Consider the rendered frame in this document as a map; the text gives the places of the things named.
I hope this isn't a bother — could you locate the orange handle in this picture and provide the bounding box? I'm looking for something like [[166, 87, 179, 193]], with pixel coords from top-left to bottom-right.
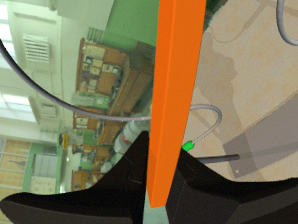
[[146, 0, 206, 208]]

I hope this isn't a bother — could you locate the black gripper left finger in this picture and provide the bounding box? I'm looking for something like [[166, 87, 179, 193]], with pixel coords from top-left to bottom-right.
[[0, 131, 149, 224]]

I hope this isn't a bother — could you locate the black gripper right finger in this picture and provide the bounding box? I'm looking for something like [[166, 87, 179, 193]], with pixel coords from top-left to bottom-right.
[[165, 148, 298, 224]]

